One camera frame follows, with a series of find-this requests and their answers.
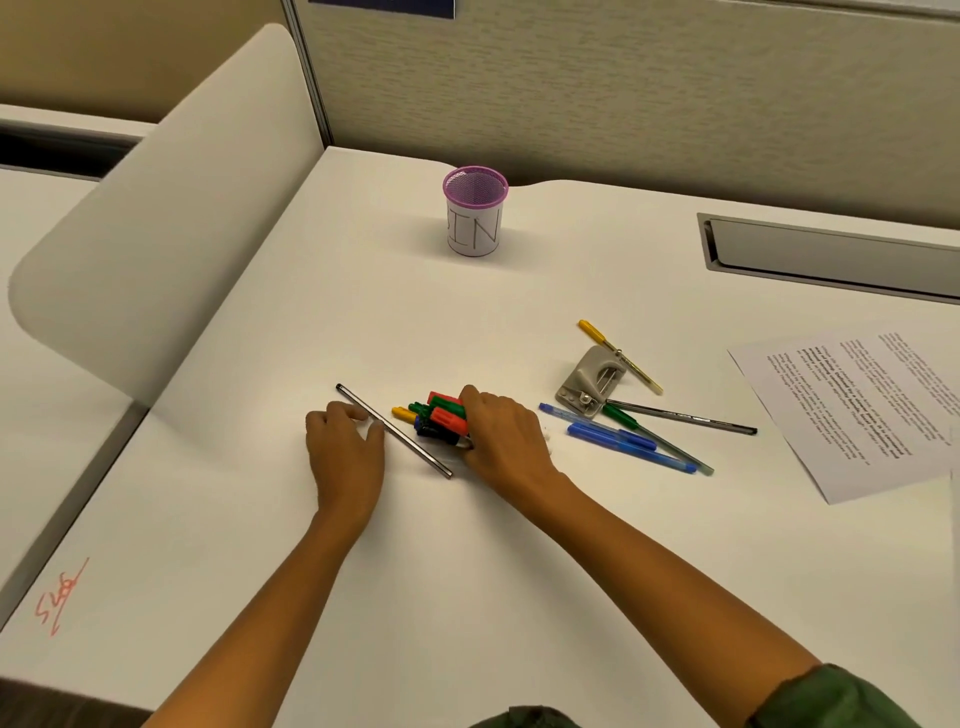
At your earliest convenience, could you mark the person's left hand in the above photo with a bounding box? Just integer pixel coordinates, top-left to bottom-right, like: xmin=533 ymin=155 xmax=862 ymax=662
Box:
xmin=305 ymin=401 xmax=387 ymax=528

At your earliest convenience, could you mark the person's right hand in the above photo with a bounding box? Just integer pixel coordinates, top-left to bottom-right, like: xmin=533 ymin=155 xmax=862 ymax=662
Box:
xmin=456 ymin=384 xmax=561 ymax=504

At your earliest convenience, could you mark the bundle of coloured markers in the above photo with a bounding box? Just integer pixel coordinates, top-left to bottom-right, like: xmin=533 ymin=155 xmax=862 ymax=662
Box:
xmin=390 ymin=390 xmax=475 ymax=451

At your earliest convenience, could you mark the silver grey pen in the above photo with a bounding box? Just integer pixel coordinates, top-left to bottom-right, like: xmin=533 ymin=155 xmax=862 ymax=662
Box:
xmin=335 ymin=383 xmax=456 ymax=480

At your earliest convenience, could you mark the person's right forearm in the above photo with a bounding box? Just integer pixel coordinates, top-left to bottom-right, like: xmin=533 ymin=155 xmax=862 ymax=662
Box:
xmin=517 ymin=468 xmax=824 ymax=728

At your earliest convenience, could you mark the person's left forearm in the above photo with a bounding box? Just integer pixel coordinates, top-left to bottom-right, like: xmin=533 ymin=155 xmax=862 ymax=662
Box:
xmin=141 ymin=512 xmax=369 ymax=728

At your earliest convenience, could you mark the grey hole punch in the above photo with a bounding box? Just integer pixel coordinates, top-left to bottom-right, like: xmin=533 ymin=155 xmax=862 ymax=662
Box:
xmin=555 ymin=345 xmax=628 ymax=420

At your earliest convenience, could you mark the thin blue pen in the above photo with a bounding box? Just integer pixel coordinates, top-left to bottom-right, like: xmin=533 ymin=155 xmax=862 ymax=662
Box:
xmin=537 ymin=402 xmax=659 ymax=452

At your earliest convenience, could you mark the thick blue pen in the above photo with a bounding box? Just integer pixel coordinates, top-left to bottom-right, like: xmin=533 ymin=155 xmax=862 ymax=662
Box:
xmin=567 ymin=423 xmax=699 ymax=476

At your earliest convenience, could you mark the yellow pen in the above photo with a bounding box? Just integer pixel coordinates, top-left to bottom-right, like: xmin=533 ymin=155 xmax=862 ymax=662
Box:
xmin=576 ymin=319 xmax=666 ymax=397

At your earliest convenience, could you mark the purple mesh pen cup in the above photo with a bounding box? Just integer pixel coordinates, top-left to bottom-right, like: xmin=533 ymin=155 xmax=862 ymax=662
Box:
xmin=441 ymin=165 xmax=510 ymax=258

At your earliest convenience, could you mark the green pen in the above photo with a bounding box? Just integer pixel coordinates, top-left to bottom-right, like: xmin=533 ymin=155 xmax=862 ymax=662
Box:
xmin=601 ymin=404 xmax=716 ymax=477

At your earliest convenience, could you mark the black grey pen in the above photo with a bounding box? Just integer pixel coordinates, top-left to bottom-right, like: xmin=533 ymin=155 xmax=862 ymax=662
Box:
xmin=603 ymin=399 xmax=759 ymax=437

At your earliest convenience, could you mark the white desk divider panel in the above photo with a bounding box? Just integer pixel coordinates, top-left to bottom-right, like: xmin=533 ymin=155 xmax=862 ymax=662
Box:
xmin=7 ymin=22 xmax=326 ymax=411

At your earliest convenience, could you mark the beige fabric cubicle partition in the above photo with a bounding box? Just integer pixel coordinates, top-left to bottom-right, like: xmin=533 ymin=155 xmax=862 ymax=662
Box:
xmin=291 ymin=0 xmax=960 ymax=230

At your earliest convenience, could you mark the printed paper sheet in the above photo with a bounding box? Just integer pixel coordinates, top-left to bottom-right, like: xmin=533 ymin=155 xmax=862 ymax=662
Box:
xmin=726 ymin=320 xmax=960 ymax=506

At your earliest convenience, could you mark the green shirt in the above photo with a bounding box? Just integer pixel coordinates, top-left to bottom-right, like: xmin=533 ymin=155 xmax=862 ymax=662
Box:
xmin=468 ymin=663 xmax=925 ymax=728

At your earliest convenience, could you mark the grey metal partition post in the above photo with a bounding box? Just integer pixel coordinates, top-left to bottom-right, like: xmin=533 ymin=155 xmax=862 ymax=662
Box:
xmin=280 ymin=0 xmax=336 ymax=149

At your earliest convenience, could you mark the grey desk cable tray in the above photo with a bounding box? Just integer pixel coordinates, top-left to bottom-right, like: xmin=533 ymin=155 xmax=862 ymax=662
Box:
xmin=696 ymin=212 xmax=960 ymax=306

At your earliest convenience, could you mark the dark blue wall poster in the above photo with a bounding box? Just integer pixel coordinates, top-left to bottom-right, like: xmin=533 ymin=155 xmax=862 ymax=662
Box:
xmin=307 ymin=0 xmax=458 ymax=21

